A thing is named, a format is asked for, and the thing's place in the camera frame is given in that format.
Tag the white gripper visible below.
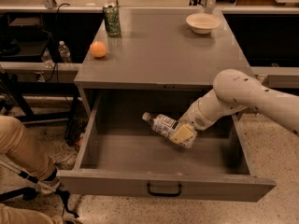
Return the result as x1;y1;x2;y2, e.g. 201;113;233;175
170;98;217;144

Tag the clear plastic water bottle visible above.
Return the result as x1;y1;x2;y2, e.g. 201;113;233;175
142;112;197;148

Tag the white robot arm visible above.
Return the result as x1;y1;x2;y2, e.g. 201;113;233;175
170;69;299;147

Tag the open grey top drawer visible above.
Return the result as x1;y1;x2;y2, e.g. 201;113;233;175
59;90;276;202

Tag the small clear water bottle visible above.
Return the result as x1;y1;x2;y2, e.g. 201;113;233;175
58;41;72;63

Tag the grey metal cabinet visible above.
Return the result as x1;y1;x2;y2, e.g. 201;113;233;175
75;7;253;111

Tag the white bowl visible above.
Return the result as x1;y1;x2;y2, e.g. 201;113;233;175
186;13;221;35

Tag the orange fruit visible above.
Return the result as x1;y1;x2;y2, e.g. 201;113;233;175
90;41;107;58

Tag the black and white cane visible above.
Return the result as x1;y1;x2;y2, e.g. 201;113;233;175
0;160;78;217

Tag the green drink can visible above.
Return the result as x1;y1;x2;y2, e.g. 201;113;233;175
103;3;121;36

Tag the person leg in khaki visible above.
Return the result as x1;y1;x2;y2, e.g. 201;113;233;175
0;116;62;189

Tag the black drawer handle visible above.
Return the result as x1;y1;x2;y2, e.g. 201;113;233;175
147;183;182;198

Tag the black cable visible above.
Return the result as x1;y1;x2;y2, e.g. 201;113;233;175
43;2;71;83

